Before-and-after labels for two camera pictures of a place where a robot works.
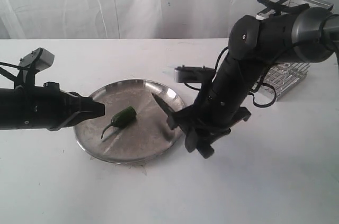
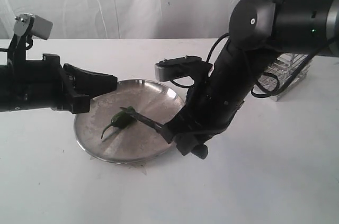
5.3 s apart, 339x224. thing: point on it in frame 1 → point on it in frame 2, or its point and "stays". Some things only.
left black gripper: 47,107 → 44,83
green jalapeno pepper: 122,119 stays
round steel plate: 146,135 stays
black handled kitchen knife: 171,119 → 157,126
